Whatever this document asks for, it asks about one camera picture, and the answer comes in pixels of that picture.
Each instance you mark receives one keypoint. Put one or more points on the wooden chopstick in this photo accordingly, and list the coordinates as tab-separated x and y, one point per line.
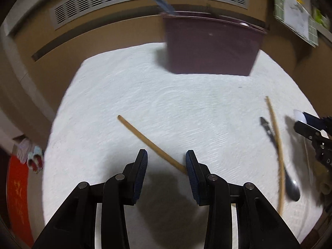
276	134
145	140

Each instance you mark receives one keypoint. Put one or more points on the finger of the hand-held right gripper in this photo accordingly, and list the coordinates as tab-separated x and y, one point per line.
312	120
303	129

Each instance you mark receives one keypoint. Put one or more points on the light blue ceramic spoon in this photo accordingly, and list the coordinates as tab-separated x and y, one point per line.
164	4

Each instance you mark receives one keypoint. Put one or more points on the white lace tablecloth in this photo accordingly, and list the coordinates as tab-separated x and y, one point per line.
155	96

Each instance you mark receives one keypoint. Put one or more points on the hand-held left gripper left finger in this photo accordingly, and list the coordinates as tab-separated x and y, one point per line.
140	176

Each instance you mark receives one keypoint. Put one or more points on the white ball ended stirring spoon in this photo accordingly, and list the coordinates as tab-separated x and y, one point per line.
298	115

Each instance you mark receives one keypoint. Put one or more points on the red floor mat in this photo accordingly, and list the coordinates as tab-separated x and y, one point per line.
16	194

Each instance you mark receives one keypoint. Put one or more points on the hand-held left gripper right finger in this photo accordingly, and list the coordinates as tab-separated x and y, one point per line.
192	179

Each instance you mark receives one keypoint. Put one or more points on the person's right hand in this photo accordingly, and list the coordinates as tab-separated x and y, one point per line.
323	179

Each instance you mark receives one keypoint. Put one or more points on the pale slippers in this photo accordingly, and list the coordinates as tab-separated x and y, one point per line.
31	157

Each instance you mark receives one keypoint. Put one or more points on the purple plastic utensil holder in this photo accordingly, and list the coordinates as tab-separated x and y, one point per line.
212	49

